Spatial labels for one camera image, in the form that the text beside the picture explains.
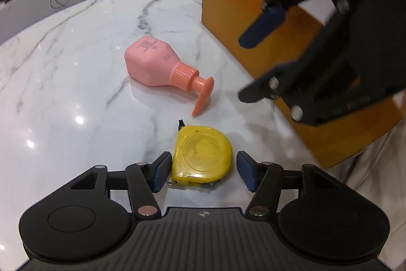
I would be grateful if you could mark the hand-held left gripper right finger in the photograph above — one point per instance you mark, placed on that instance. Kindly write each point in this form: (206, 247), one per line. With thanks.
(246, 170)

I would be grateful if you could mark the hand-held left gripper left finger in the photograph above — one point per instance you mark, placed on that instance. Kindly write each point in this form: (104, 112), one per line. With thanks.
(161, 170)

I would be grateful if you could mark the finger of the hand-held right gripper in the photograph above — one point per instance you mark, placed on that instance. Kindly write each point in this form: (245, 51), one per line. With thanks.
(287, 77)
(263, 27)

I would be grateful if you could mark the orange storage box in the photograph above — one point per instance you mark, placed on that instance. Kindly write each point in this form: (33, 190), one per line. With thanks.
(231, 7)

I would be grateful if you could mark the yellow tape measure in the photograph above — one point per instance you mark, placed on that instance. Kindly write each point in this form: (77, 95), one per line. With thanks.
(201, 156)

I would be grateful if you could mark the pink pump bottle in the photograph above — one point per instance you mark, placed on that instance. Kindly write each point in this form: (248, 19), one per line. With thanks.
(149, 63)

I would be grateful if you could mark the person's beige trousers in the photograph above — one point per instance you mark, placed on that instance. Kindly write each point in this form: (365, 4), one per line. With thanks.
(380, 188)

